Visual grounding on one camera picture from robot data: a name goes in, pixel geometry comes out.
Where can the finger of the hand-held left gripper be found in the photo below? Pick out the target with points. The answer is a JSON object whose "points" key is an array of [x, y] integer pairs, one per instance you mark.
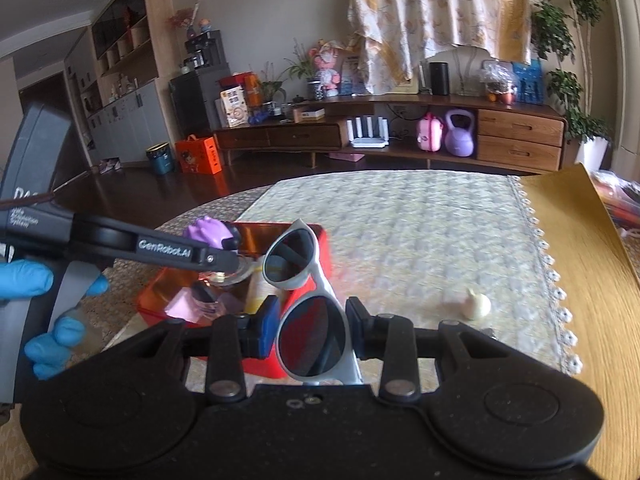
{"points": [[230, 244]]}

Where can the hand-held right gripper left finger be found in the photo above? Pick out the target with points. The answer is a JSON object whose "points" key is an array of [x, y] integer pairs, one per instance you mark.
{"points": [[267, 327]]}

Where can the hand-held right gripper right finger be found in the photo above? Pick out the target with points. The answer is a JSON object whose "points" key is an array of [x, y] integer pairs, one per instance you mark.
{"points": [[359, 332]]}

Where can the red metal tin box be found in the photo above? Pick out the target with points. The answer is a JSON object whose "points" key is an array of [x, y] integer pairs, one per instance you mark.
{"points": [[250, 237]]}

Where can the purple toy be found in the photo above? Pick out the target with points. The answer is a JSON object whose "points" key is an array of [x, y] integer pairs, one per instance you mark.
{"points": [[205, 230]]}

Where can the clear round container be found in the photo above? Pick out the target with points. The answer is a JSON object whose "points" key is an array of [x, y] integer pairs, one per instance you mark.
{"points": [[235, 272]]}

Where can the white pill bottle yellow label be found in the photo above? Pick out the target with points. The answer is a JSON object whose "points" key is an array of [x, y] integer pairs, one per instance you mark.
{"points": [[256, 290]]}

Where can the white frame sunglasses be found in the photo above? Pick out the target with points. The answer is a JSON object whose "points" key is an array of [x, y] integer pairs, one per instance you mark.
{"points": [[310, 335]]}

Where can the person's left hand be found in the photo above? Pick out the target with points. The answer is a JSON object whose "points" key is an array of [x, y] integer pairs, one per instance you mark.
{"points": [[52, 345]]}

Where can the lace tablecloth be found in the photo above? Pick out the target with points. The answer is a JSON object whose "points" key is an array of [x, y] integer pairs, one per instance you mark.
{"points": [[215, 205]]}

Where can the dark door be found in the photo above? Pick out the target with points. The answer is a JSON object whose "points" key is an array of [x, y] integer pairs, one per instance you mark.
{"points": [[50, 90]]}

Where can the pair of shoes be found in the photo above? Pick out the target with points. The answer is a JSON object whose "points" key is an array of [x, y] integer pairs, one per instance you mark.
{"points": [[110, 165]]}

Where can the orange gift box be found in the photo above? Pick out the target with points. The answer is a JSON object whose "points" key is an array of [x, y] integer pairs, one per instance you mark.
{"points": [[197, 157]]}

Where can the blue trash bin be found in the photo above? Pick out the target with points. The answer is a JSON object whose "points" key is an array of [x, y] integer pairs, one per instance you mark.
{"points": [[161, 160]]}

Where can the garlic bulb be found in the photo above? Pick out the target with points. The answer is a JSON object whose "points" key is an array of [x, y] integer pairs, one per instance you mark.
{"points": [[477, 305]]}

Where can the white cereal box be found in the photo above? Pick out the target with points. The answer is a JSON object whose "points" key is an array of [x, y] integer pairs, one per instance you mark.
{"points": [[234, 107]]}

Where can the flat pink box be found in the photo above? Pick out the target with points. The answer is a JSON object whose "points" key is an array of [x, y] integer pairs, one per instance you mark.
{"points": [[347, 156]]}

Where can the black mini fridge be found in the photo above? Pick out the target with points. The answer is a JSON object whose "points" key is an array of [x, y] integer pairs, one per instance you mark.
{"points": [[192, 100]]}

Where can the small wooden box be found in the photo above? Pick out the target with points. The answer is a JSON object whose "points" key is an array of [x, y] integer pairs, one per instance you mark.
{"points": [[309, 114]]}

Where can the orange red boxes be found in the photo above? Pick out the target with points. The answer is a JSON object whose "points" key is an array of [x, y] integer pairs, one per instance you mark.
{"points": [[247, 85]]}

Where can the white router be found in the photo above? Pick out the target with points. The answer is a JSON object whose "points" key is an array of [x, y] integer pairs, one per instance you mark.
{"points": [[369, 142]]}

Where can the potted plant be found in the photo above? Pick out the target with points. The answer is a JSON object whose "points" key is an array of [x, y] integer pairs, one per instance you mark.
{"points": [[315, 90]]}

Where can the black coffee machine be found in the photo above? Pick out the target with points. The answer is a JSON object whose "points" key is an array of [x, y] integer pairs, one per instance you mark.
{"points": [[202, 50]]}

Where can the pink doll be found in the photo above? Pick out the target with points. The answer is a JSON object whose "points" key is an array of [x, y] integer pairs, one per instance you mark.
{"points": [[330, 72]]}

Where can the pink toy case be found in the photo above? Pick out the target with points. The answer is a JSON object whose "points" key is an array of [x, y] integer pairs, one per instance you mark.
{"points": [[430, 135]]}

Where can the purple kettlebell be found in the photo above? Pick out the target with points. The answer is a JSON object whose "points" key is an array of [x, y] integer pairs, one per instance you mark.
{"points": [[460, 142]]}

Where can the wooden tv cabinet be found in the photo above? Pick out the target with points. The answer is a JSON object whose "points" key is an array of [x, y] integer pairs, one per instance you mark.
{"points": [[520, 147]]}

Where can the black speaker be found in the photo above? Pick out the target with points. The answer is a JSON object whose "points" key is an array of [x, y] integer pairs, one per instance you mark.
{"points": [[440, 79]]}

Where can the clear plastic bag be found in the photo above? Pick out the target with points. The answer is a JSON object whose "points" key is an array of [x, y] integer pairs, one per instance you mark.
{"points": [[497, 82]]}

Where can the pile of plastic bags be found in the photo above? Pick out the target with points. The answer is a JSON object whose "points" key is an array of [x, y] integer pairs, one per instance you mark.
{"points": [[620, 205]]}

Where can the blue picture card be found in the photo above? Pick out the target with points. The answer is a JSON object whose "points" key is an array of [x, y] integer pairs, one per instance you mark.
{"points": [[529, 82]]}

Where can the floral cloth cover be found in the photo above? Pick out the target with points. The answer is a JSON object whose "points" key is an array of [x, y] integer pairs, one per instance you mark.
{"points": [[425, 10]]}

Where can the tall green leafy plant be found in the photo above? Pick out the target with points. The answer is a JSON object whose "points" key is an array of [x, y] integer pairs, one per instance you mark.
{"points": [[575, 85]]}

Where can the wooden wall cabinet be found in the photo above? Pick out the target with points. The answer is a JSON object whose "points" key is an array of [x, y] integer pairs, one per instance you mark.
{"points": [[130, 110]]}

